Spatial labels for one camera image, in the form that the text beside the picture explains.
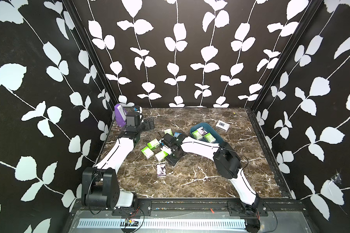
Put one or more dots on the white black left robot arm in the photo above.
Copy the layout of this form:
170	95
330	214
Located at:
100	186

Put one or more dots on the small white patterned box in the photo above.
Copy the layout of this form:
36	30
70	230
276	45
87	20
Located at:
222	125

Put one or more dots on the teal plastic storage box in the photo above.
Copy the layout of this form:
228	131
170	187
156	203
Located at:
209	129

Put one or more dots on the white card in holder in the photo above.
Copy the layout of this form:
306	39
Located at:
121	111

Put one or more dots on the small circuit board with wires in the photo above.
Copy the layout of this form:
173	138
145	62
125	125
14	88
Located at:
129	222

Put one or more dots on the black front mounting rail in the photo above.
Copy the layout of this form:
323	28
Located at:
231	206

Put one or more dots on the green white tissue pack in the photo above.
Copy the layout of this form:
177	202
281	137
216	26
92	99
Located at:
209	138

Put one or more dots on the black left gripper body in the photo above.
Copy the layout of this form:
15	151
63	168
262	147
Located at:
144	126

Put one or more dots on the purple plastic holder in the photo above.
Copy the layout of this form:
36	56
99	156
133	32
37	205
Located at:
121	122

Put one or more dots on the green tissue pack front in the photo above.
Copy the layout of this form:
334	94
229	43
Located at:
196	135

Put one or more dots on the white perforated rail strip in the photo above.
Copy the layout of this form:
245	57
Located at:
181	224

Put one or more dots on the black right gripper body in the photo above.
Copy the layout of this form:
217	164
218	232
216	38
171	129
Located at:
173	158

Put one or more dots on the black purple tissue pack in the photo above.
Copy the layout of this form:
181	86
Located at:
202	131
161	170

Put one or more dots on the light blue tissue pack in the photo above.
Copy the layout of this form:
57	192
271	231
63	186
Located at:
167	150
177	134

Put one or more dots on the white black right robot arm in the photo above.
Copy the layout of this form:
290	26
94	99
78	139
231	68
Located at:
226	160

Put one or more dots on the black purple tissue pack front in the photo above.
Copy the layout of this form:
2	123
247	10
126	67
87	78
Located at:
161	170

